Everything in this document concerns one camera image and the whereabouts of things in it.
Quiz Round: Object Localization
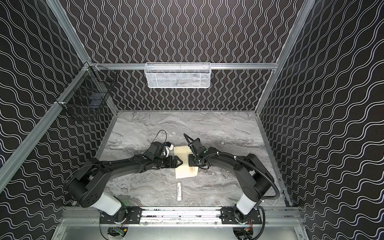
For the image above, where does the cream envelope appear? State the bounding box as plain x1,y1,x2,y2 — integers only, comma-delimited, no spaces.
174,146,192,179

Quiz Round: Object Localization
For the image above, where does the white glue stick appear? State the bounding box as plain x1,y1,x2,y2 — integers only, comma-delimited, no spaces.
177,183,182,201

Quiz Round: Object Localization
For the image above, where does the tan letter paper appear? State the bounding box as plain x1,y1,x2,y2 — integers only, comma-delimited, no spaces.
187,167,199,177

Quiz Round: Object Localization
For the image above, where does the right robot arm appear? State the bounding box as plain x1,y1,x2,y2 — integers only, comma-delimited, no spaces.
185,135,280,222

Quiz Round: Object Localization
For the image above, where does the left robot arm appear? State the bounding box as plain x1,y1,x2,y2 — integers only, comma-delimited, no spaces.
65,142,183,224

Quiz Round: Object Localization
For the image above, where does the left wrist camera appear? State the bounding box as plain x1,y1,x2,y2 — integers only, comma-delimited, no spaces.
164,142,174,157

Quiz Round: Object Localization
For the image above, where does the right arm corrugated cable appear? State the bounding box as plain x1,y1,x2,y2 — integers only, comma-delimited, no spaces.
182,133,280,200

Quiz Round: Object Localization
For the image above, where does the white wire mesh basket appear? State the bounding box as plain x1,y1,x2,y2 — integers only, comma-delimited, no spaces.
144,62,212,89

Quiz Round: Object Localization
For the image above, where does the black wire basket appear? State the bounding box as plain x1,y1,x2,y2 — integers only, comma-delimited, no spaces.
60,66,118,122

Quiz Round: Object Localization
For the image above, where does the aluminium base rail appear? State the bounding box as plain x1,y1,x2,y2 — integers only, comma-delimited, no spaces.
60,207,301,227

